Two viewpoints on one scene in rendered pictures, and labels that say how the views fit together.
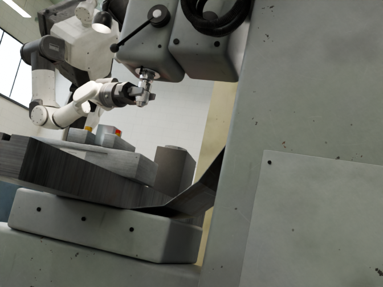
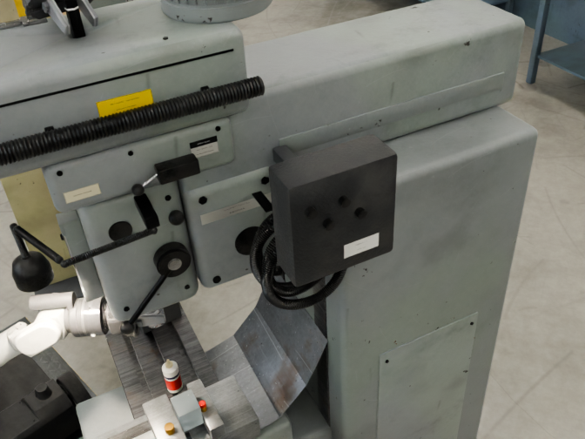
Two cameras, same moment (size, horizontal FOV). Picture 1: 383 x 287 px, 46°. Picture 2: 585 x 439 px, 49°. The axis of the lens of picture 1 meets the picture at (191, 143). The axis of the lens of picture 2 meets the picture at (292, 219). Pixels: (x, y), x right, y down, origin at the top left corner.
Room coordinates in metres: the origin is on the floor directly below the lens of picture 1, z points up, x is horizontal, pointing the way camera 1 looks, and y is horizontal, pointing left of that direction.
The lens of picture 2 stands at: (0.44, 0.67, 2.28)
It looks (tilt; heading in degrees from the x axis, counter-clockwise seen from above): 38 degrees down; 317
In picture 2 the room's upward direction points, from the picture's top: 4 degrees counter-clockwise
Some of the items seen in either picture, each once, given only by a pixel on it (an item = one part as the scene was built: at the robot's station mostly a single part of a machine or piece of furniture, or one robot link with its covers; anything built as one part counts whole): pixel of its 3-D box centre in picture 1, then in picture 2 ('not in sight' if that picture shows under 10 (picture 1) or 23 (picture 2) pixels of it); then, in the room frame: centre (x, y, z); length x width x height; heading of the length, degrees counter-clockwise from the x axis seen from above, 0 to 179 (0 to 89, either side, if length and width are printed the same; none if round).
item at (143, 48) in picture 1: (159, 28); (133, 229); (1.44, 0.19, 1.47); 0.21 x 0.19 x 0.32; 161
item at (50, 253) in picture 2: not in sight; (40, 246); (1.39, 0.39, 1.58); 0.17 x 0.01 x 0.01; 3
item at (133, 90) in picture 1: (135, 90); (151, 320); (1.41, 0.21, 1.23); 0.06 x 0.02 x 0.03; 49
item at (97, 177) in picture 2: not in sight; (130, 137); (1.42, 0.15, 1.68); 0.34 x 0.24 x 0.10; 71
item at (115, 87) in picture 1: (124, 95); (113, 315); (1.50, 0.26, 1.23); 0.13 x 0.12 x 0.10; 139
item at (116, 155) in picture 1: (94, 154); (178, 430); (1.31, 0.27, 0.98); 0.35 x 0.15 x 0.11; 73
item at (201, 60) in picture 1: (212, 31); (218, 202); (1.37, 0.01, 1.47); 0.24 x 0.19 x 0.26; 161
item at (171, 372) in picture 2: not in sight; (171, 374); (1.45, 0.18, 0.98); 0.04 x 0.04 x 0.11
